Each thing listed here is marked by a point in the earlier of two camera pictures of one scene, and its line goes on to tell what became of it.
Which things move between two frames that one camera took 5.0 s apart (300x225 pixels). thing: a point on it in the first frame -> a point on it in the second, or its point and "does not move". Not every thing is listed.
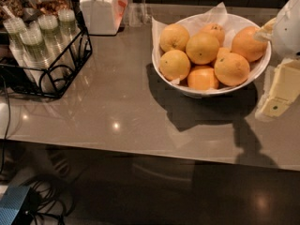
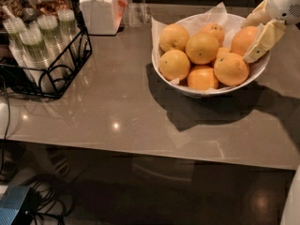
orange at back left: [173, 37] does not move
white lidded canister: [103, 7] does not move
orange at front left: [174, 64] does not move
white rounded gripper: [288, 32] -> [283, 4]
